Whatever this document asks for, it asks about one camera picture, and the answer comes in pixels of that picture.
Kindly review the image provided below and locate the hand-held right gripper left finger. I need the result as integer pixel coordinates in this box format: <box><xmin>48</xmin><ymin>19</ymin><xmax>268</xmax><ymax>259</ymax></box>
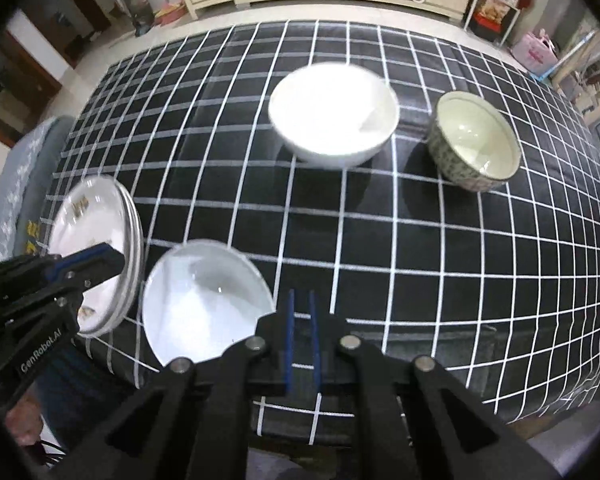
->
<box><xmin>55</xmin><ymin>289</ymin><xmax>297</xmax><ymax>480</ymax></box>

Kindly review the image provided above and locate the red dustpan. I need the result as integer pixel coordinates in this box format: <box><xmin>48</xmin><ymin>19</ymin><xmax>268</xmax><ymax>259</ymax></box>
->
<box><xmin>157</xmin><ymin>2</ymin><xmax>187</xmax><ymax>26</ymax></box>

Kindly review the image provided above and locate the dark wooden door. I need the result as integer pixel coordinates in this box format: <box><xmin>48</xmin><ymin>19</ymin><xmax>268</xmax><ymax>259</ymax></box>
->
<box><xmin>55</xmin><ymin>0</ymin><xmax>115</xmax><ymax>69</ymax></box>
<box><xmin>0</xmin><ymin>29</ymin><xmax>64</xmax><ymax>147</ymax></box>

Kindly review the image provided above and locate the person's left hand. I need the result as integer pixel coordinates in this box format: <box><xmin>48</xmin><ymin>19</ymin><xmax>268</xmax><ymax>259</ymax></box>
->
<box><xmin>4</xmin><ymin>389</ymin><xmax>45</xmax><ymax>445</ymax></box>

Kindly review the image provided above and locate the pink bag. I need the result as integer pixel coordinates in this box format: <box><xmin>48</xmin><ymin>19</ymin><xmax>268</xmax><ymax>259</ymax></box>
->
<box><xmin>509</xmin><ymin>29</ymin><xmax>559</xmax><ymax>77</ymax></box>

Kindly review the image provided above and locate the plain white plate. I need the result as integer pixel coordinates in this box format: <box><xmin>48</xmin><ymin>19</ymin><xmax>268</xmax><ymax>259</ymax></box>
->
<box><xmin>80</xmin><ymin>195</ymin><xmax>144</xmax><ymax>338</ymax></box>

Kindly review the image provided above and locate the white bowl blue pattern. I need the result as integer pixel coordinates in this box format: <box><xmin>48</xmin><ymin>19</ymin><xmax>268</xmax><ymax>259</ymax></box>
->
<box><xmin>142</xmin><ymin>240</ymin><xmax>276</xmax><ymax>367</ymax></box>

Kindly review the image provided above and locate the plain white bowl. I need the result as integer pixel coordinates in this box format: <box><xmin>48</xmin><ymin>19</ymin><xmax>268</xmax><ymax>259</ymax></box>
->
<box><xmin>268</xmin><ymin>63</ymin><xmax>400</xmax><ymax>170</ymax></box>

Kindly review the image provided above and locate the white plate with brown print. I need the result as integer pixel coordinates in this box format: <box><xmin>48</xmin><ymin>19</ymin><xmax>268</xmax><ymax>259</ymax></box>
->
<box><xmin>47</xmin><ymin>175</ymin><xmax>132</xmax><ymax>333</ymax></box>

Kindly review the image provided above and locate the blue mop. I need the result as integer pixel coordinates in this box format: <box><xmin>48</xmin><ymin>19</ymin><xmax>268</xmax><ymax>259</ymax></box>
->
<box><xmin>529</xmin><ymin>30</ymin><xmax>599</xmax><ymax>84</ymax></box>

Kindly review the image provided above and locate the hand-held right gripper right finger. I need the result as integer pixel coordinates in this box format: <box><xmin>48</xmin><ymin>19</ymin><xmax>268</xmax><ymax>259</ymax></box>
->
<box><xmin>309</xmin><ymin>290</ymin><xmax>562</xmax><ymax>480</ymax></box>

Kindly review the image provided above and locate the white metal rack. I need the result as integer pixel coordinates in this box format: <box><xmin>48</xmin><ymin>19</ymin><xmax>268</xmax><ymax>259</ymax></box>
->
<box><xmin>462</xmin><ymin>0</ymin><xmax>542</xmax><ymax>47</ymax></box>

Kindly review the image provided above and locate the blue lace sofa cover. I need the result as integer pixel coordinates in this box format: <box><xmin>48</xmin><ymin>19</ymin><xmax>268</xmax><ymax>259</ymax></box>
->
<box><xmin>0</xmin><ymin>114</ymin><xmax>76</xmax><ymax>267</ymax></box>

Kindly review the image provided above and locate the black white checked tablecloth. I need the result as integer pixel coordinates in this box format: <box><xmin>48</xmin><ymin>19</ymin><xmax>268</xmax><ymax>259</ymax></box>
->
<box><xmin>44</xmin><ymin>20</ymin><xmax>600</xmax><ymax>450</ymax></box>

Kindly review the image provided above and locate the green patterned bowl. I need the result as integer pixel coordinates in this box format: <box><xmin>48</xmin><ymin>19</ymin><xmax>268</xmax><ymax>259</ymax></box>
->
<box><xmin>426</xmin><ymin>90</ymin><xmax>522</xmax><ymax>194</ymax></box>

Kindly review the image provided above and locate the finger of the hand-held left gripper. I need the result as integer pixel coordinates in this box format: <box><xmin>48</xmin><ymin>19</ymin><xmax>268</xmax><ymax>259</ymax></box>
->
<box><xmin>54</xmin><ymin>242</ymin><xmax>127</xmax><ymax>282</ymax></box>
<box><xmin>44</xmin><ymin>272</ymin><xmax>102</xmax><ymax>312</ymax></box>

